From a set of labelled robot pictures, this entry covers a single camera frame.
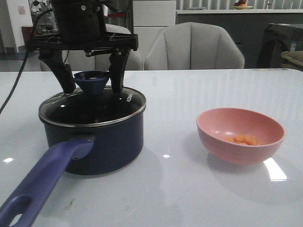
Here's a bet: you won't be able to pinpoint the grey upholstered chair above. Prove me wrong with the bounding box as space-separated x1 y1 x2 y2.
39 23 144 72
144 22 245 70

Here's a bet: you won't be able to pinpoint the glass lid blue knob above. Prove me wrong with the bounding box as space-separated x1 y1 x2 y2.
39 71 146 128

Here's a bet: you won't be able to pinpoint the fruit plate on counter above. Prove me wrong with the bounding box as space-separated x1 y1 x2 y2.
232 0 253 10

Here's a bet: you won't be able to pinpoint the orange ham slices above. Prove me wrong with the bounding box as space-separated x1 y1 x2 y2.
225 134 258 146

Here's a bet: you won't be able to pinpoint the right grey upholstered chair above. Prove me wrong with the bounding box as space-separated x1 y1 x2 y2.
144 22 245 70

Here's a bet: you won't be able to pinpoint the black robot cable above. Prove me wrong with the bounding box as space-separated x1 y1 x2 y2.
0 9 54 114

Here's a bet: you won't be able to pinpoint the beige cushion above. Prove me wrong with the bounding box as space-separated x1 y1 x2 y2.
281 51 303 71

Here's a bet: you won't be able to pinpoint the left grey upholstered chair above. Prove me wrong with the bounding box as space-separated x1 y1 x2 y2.
39 23 144 72

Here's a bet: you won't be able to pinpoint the red bin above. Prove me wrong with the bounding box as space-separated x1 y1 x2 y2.
21 26 36 45

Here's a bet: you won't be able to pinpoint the white cabinet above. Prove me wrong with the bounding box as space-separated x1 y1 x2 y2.
133 0 176 59

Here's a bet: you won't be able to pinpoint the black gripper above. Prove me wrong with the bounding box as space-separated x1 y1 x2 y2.
25 0 138 93

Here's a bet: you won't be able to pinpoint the dark grey appliance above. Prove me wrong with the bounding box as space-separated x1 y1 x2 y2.
257 23 303 68

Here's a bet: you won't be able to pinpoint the grey counter white top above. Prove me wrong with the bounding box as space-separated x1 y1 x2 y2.
175 9 303 69

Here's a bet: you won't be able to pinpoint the dark blue saucepan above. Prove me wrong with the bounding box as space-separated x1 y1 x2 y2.
0 111 144 227

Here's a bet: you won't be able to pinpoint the pink plastic bowl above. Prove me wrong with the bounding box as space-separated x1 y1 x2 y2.
196 107 285 165

